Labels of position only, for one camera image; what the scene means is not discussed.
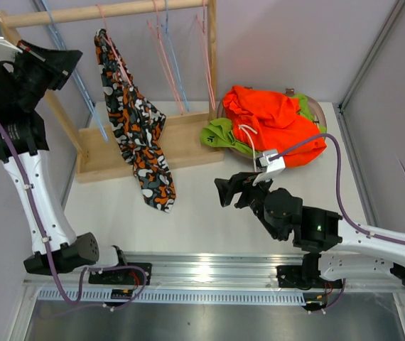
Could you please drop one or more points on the pink hanger of patterned shorts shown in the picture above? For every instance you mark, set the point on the pink hanger of patterned shorts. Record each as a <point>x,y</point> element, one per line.
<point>123,69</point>

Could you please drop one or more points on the pink wire hanger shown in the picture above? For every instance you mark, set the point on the pink wire hanger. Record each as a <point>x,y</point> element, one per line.
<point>203,41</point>

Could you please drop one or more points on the blue wire hanger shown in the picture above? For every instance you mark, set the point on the blue wire hanger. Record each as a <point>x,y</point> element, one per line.
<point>174,62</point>

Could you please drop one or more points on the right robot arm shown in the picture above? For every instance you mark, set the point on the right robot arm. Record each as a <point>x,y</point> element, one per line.
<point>335,247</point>

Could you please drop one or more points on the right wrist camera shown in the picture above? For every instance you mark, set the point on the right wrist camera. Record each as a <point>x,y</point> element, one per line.
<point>268,165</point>

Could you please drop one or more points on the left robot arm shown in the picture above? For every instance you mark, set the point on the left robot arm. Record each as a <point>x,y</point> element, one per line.
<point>24,153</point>

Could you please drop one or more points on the wooden clothes rack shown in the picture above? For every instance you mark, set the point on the wooden clothes rack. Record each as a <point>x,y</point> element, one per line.
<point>98,160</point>

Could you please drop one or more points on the lime green shorts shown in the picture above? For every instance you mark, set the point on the lime green shorts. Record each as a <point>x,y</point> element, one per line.
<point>218,132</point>

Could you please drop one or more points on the pink plastic basket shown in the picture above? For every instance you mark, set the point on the pink plastic basket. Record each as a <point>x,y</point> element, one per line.
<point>317,115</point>

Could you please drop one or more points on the patterned black orange shorts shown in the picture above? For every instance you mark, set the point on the patterned black orange shorts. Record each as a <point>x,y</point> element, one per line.
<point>137,126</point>

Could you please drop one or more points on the aluminium mounting rail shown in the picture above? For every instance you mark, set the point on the aluminium mounting rail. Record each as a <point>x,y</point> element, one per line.
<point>226,272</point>

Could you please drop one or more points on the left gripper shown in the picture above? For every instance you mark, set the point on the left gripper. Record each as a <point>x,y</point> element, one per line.
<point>57,63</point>

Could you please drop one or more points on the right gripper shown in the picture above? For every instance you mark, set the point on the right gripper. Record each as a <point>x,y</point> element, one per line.
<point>227,187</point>

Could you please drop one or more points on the pink hanger of green shorts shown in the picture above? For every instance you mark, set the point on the pink hanger of green shorts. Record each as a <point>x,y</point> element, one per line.
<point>155,30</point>

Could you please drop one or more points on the white slotted cable duct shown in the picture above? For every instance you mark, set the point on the white slotted cable duct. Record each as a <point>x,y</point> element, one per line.
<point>198,297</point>

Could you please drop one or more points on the blue hanger of orange shorts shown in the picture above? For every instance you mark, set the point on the blue hanger of orange shorts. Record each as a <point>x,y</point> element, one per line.
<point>60,43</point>

